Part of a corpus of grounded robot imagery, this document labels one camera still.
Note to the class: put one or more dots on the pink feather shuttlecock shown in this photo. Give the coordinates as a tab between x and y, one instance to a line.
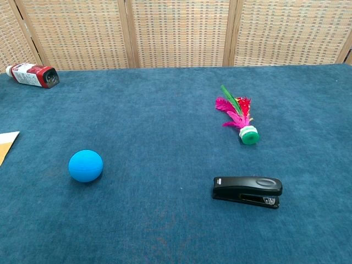
248	136

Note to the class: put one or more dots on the blue table cloth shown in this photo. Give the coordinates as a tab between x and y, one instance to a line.
154	132

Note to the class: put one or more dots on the black stapler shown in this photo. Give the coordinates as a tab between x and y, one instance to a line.
247	187

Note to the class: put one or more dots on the yellow white paper envelope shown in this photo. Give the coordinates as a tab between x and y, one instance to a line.
5	145

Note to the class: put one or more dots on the blue ball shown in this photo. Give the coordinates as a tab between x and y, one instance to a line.
85	165

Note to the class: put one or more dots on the red white labelled bottle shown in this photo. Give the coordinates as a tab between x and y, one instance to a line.
30	74

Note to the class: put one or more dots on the woven folding screen panel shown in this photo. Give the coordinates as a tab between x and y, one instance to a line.
79	33
11	41
291	33
178	33

